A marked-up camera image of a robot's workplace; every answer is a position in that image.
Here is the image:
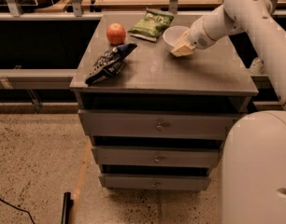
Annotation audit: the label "white bowl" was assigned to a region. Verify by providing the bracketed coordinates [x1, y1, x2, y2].
[163, 25, 189, 51]

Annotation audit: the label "grey drawer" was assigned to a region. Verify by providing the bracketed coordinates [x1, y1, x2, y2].
[79, 109, 238, 140]
[99, 174, 211, 191]
[93, 146, 219, 168]

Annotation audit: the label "bottom grey drawer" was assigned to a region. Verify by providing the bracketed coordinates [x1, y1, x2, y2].
[99, 174, 211, 191]

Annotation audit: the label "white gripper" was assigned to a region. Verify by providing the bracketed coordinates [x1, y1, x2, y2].
[170, 16, 217, 57]

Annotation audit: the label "middle grey drawer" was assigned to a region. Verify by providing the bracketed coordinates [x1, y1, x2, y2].
[93, 146, 219, 168]

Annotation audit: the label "green jalapeno chip bag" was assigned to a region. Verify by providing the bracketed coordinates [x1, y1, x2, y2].
[128, 8, 174, 42]

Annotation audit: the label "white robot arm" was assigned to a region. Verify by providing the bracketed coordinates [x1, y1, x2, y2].
[171, 0, 286, 224]

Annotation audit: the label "black bar on floor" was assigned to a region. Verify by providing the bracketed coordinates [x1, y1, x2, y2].
[61, 192, 73, 224]

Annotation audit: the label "red apple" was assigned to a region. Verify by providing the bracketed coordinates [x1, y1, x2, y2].
[107, 23, 126, 45]

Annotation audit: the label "top grey drawer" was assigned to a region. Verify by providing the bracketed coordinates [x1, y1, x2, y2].
[79, 109, 238, 140]

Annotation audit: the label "dark blue chip bag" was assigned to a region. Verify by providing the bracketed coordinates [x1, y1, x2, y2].
[85, 43, 137, 85]

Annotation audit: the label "grey drawer cabinet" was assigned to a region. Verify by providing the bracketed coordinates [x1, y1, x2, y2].
[70, 14, 258, 178]

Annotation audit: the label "black floor cable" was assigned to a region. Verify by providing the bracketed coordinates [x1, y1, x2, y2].
[0, 185, 36, 224]

